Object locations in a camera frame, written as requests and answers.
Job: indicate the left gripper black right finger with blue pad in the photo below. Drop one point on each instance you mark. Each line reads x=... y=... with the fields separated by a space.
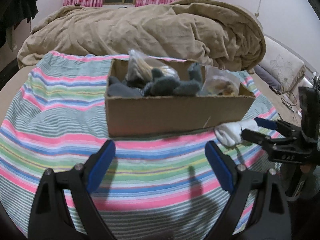
x=270 y=216

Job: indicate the grey fuzzy sock pair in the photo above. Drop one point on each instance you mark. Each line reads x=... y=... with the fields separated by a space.
x=162 y=85

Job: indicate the dark hanging clothes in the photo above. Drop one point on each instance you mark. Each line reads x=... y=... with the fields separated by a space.
x=12 y=16

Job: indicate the brown cardboard box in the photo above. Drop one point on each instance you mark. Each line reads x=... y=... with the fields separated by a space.
x=134 y=117

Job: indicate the cartoon print plastic bag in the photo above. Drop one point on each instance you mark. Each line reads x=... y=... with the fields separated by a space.
x=220 y=82

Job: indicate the bag of wooden sticks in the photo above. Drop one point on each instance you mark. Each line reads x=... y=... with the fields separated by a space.
x=140 y=68

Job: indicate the tan rumpled blanket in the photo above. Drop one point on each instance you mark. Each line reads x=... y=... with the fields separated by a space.
x=206 y=31

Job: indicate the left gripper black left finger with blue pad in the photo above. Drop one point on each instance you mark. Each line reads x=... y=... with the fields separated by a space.
x=50 y=217

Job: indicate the beige floral pillow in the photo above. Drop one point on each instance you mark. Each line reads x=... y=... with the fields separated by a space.
x=283 y=65

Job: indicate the striped pastel towel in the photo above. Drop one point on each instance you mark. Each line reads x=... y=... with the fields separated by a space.
x=158 y=184

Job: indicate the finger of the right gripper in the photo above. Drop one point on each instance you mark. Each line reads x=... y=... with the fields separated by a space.
x=265 y=140
x=270 y=123

